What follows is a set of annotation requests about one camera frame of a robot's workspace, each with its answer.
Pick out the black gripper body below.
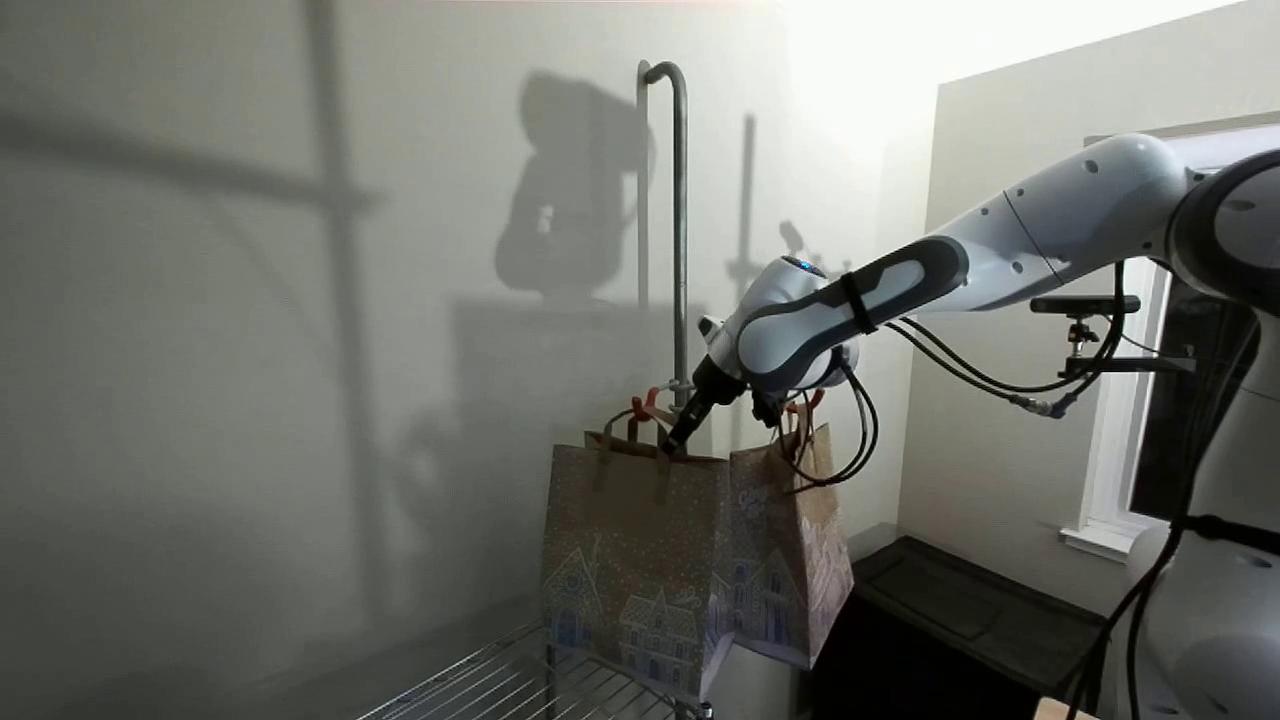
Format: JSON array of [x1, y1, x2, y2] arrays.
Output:
[[682, 352, 756, 420]]

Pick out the brown Trader Joe's paper bag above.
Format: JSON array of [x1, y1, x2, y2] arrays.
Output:
[[716, 420, 859, 673], [535, 404, 736, 706]]

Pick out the grey metal pole stand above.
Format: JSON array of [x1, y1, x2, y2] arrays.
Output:
[[633, 57, 706, 404]]

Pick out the black cabinet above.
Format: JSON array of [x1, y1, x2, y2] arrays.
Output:
[[808, 534, 1112, 720]]

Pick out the chrome wire rack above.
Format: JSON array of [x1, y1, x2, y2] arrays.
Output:
[[358, 622, 716, 720]]

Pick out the black camera on tripod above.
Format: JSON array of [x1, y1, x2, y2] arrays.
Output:
[[1027, 292, 1199, 385]]

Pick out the white window frame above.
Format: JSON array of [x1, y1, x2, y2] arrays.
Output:
[[1056, 258, 1183, 564]]

